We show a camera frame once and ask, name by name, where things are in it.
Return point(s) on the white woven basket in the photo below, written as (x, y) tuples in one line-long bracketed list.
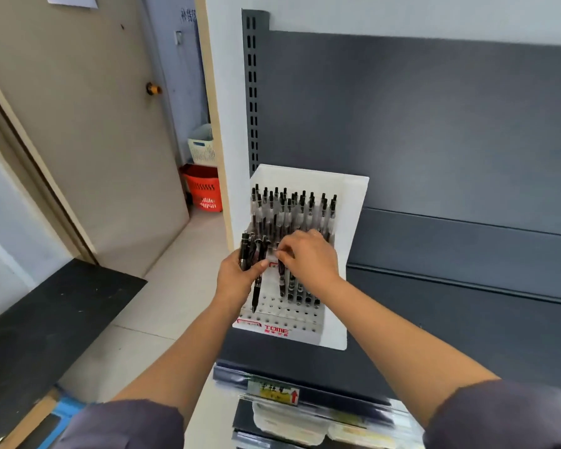
[(201, 147)]

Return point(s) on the white slotted shelf upright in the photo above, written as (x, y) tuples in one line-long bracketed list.
[(264, 88)]

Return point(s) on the brass door knob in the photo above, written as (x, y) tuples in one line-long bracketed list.
[(153, 89)]

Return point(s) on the brown door frame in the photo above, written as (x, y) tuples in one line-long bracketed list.
[(35, 168)]

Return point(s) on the white wall switch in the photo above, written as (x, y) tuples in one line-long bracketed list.
[(179, 38)]

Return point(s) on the brown cardboard piece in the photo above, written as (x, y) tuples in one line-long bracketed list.
[(32, 420)]

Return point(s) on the beige door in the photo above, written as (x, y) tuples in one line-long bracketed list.
[(98, 135)]

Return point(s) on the person's left hand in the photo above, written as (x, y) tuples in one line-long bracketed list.
[(231, 285)]

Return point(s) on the grey right sleeve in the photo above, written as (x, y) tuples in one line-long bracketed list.
[(500, 416)]

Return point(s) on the grey sleeve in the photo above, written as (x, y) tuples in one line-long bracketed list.
[(500, 416), (121, 427)]

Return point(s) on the yellow green price tag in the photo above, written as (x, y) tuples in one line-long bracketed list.
[(273, 392)]

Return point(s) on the dark grey shelf unit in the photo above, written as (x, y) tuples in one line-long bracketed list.
[(449, 126)]

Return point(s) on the person's right hand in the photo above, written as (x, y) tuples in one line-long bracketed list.
[(313, 261)]

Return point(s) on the person's left forearm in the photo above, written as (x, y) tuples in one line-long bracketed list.
[(177, 364)]

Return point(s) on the blue plastic object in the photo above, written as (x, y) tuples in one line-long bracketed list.
[(68, 411)]

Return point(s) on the clear-barrel pen group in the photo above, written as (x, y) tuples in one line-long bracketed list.
[(290, 215)]

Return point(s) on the red plastic basket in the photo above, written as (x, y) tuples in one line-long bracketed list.
[(203, 187)]

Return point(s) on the white yellow food container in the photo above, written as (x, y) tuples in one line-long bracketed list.
[(360, 437), (290, 425)]

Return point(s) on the white paper notice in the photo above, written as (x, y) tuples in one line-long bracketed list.
[(70, 0)]

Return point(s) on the person's right forearm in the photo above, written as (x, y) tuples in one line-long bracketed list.
[(402, 346)]

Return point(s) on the grey left sleeve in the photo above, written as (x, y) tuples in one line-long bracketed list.
[(121, 427)]

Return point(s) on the black rubber-grip pen group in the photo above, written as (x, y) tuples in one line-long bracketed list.
[(299, 294)]

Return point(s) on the white tiered pen holder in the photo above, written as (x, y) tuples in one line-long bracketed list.
[(353, 205)]

